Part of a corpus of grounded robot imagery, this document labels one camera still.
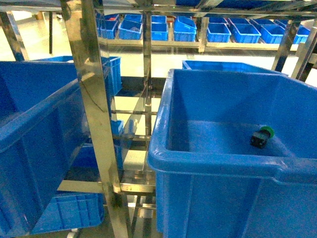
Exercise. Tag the green mushroom push button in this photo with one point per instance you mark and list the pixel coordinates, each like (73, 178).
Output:
(260, 138)

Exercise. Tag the large blue bin right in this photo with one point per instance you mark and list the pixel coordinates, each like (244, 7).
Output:
(210, 182)

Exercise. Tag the large blue bin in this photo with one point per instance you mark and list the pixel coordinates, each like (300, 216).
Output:
(210, 182)
(43, 127)

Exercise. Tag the large blue bin left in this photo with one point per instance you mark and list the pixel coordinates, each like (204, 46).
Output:
(43, 127)

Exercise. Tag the steel shelf upright post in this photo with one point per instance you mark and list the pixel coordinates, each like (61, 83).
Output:
(80, 22)

